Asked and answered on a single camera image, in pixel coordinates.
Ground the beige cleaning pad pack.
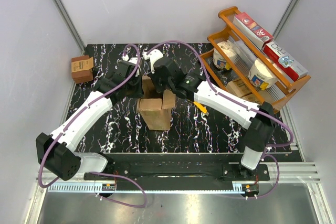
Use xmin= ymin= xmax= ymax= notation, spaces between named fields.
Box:
xmin=226 ymin=79 xmax=251 ymax=98
xmin=242 ymin=93 xmax=262 ymax=104

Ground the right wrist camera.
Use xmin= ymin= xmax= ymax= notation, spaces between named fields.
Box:
xmin=142 ymin=49 xmax=163 ymax=68

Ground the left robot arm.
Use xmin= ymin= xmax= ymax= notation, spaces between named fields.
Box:
xmin=36 ymin=57 xmax=143 ymax=181

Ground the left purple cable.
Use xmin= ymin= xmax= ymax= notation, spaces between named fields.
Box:
xmin=38 ymin=44 xmax=148 ymax=208

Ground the upper beige cleaning pad pack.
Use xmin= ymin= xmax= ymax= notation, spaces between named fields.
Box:
xmin=226 ymin=79 xmax=251 ymax=98

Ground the lower beige cleaning pad pack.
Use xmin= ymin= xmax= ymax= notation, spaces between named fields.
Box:
xmin=242 ymin=93 xmax=262 ymax=104

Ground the orange wooden shelf rack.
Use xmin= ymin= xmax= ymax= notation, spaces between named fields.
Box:
xmin=201 ymin=6 xmax=310 ymax=112

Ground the red white toothpaste box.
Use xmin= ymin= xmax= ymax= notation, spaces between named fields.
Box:
xmin=233 ymin=12 xmax=273 ymax=50

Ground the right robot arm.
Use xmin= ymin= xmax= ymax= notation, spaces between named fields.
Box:
xmin=149 ymin=56 xmax=275 ymax=180

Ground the brown cardboard express box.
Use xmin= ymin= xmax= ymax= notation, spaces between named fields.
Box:
xmin=137 ymin=76 xmax=176 ymax=131

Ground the right toilet paper roll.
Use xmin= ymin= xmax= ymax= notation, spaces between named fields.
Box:
xmin=248 ymin=59 xmax=278 ymax=90

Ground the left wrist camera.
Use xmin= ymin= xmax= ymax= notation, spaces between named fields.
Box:
xmin=121 ymin=55 xmax=141 ymax=67

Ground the yellow utility knife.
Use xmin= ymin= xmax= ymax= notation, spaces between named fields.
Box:
xmin=193 ymin=101 xmax=209 ymax=116

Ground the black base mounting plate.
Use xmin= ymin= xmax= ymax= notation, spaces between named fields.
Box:
xmin=84 ymin=153 xmax=270 ymax=193

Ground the red cleaning pad pack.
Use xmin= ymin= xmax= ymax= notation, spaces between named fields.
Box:
xmin=71 ymin=55 xmax=94 ymax=84

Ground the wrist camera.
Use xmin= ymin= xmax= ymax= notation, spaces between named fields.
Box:
xmin=142 ymin=49 xmax=163 ymax=68
xmin=121 ymin=55 xmax=141 ymax=67

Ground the red silver toothpaste box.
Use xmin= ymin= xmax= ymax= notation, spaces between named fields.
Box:
xmin=263 ymin=40 xmax=309 ymax=81

